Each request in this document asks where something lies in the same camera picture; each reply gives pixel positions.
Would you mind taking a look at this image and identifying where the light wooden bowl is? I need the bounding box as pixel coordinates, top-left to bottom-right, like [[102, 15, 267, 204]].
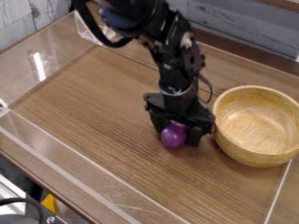
[[212, 86, 299, 167]]

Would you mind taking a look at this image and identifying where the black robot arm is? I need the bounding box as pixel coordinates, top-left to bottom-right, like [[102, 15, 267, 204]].
[[70, 0, 215, 147]]

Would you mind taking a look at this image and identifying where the clear acrylic corner bracket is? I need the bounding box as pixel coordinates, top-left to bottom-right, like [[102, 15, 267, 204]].
[[73, 10, 117, 46]]

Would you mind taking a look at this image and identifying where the clear acrylic barrier wall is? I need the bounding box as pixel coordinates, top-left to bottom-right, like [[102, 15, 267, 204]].
[[0, 16, 299, 224]]

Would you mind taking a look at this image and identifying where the yellow black device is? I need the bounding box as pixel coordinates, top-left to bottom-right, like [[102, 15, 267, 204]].
[[40, 193, 68, 224]]

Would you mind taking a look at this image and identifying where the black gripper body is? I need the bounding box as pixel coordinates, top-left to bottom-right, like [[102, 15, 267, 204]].
[[142, 87, 215, 135]]

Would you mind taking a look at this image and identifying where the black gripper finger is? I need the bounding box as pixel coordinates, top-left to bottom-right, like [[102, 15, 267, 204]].
[[186, 127, 202, 147], [149, 114, 170, 133]]

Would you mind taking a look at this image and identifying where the black cable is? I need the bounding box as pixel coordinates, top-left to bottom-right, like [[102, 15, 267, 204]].
[[0, 196, 42, 224]]

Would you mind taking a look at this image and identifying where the purple toy eggplant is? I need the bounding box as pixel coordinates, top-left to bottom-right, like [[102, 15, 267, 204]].
[[160, 122, 189, 149]]

